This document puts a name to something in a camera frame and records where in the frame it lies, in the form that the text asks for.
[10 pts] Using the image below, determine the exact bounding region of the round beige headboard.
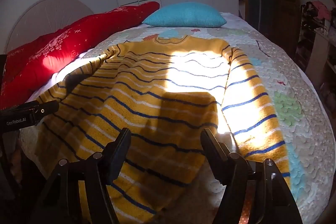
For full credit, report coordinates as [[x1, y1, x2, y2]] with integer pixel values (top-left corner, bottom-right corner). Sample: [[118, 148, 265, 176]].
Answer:
[[4, 0, 95, 55]]

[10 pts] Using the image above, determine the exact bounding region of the yellow striped sweater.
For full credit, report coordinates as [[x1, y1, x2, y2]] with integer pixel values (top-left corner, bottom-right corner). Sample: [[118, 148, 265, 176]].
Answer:
[[34, 35, 292, 217]]

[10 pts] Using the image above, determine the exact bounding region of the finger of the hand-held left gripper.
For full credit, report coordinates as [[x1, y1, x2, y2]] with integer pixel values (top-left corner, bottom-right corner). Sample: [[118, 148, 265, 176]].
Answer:
[[34, 100, 60, 120]]

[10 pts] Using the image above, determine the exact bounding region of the patterned quilted bed cover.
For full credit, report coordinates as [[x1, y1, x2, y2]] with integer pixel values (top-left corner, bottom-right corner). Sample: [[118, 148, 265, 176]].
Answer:
[[20, 27, 336, 224]]

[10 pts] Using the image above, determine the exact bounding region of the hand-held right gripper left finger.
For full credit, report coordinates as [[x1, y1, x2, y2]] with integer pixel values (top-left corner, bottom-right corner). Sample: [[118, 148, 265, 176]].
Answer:
[[31, 128, 132, 224]]

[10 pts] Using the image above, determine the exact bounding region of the pink cloth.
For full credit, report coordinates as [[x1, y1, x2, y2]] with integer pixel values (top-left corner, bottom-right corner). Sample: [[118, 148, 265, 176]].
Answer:
[[311, 0, 332, 20]]

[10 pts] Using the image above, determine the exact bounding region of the red embroidered pillow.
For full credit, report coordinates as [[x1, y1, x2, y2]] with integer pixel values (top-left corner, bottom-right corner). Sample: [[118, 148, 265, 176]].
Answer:
[[0, 1, 160, 110]]

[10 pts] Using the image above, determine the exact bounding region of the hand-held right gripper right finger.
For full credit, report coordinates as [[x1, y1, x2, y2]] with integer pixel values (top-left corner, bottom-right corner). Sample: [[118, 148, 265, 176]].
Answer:
[[200, 128, 305, 224]]

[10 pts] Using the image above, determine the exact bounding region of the turquoise knitted pillow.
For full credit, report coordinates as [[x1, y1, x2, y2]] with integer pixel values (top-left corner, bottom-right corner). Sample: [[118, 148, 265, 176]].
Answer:
[[142, 2, 227, 28]]

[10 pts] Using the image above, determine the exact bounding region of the cluttered shelf rack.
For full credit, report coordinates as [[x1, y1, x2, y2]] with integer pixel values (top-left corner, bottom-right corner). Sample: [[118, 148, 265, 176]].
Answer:
[[294, 1, 336, 100]]

